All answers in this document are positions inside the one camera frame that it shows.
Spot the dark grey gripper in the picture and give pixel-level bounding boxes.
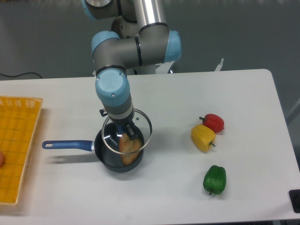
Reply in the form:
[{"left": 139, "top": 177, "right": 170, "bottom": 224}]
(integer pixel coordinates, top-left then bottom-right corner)
[{"left": 100, "top": 108, "right": 138, "bottom": 141}]

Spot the glass pot lid blue knob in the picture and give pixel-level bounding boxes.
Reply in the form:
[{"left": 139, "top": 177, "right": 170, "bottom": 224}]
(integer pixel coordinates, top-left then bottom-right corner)
[{"left": 101, "top": 109, "right": 153, "bottom": 155}]

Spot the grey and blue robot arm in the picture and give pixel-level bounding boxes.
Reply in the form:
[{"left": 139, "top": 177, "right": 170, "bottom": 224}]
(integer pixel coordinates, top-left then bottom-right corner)
[{"left": 82, "top": 0, "right": 182, "bottom": 140}]

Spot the triangular baked pastry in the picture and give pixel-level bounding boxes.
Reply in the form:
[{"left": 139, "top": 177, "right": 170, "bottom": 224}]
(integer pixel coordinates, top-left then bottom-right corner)
[{"left": 119, "top": 133, "right": 143, "bottom": 166}]

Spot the yellow bell pepper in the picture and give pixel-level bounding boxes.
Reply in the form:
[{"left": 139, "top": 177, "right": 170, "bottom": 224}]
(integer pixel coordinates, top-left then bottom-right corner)
[{"left": 191, "top": 124, "right": 216, "bottom": 152}]

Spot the red bell pepper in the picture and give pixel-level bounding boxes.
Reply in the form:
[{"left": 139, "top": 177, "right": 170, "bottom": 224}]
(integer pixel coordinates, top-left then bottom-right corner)
[{"left": 199, "top": 113, "right": 225, "bottom": 133}]

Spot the green bell pepper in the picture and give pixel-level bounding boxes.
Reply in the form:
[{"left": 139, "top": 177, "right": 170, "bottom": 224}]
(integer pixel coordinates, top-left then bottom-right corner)
[{"left": 202, "top": 165, "right": 227, "bottom": 195}]

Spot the yellow woven basket tray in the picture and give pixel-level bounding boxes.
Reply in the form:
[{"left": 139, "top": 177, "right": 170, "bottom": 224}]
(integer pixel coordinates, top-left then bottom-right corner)
[{"left": 0, "top": 96, "right": 43, "bottom": 205}]

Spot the orange round item in tray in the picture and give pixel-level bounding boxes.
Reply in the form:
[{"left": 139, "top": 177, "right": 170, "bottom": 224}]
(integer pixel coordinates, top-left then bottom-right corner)
[{"left": 0, "top": 151, "right": 5, "bottom": 167}]

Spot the black device at table edge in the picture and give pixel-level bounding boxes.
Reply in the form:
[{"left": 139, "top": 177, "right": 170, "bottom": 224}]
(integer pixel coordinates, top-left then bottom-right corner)
[{"left": 289, "top": 189, "right": 300, "bottom": 213}]

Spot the dark saucepan with blue handle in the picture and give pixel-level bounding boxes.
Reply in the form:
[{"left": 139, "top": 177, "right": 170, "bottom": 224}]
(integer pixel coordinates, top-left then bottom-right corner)
[{"left": 42, "top": 122, "right": 143, "bottom": 173}]

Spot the white right table bracket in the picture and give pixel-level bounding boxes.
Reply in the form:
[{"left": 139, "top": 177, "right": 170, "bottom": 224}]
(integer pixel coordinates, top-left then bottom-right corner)
[{"left": 215, "top": 58, "right": 224, "bottom": 72}]

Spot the black floor cable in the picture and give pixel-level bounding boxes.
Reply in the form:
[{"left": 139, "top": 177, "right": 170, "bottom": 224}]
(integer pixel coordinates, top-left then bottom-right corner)
[{"left": 0, "top": 72, "right": 43, "bottom": 79}]

